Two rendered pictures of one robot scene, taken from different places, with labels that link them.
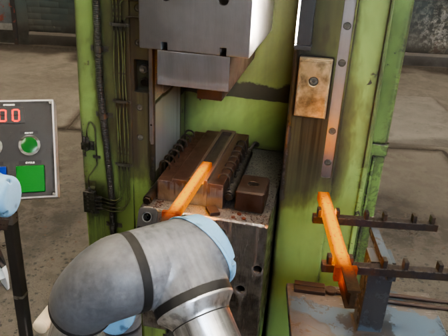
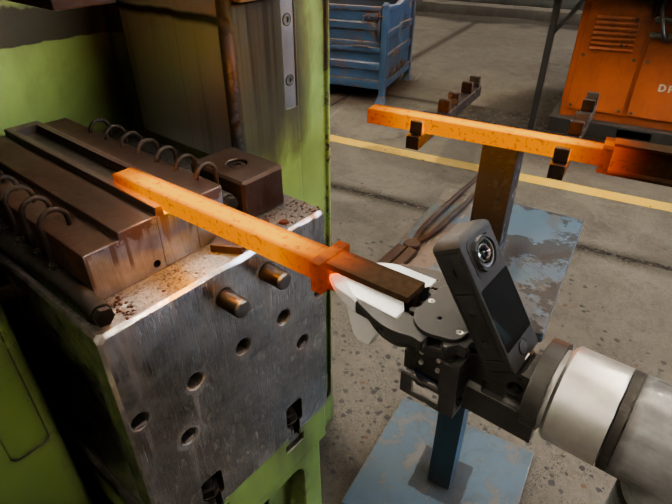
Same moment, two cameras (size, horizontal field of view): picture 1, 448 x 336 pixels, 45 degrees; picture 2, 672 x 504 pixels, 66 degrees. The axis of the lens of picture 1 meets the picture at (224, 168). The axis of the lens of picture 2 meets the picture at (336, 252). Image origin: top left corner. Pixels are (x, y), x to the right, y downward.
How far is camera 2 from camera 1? 1.13 m
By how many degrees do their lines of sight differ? 54
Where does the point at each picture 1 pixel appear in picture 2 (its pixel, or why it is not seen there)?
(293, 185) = (255, 143)
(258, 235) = (315, 233)
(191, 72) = not seen: outside the picture
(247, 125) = (38, 106)
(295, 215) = not seen: hidden behind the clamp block
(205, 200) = (195, 237)
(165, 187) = (107, 262)
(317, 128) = (268, 21)
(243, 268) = (303, 305)
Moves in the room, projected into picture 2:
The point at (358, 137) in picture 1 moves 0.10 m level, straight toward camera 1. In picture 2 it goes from (314, 19) to (356, 27)
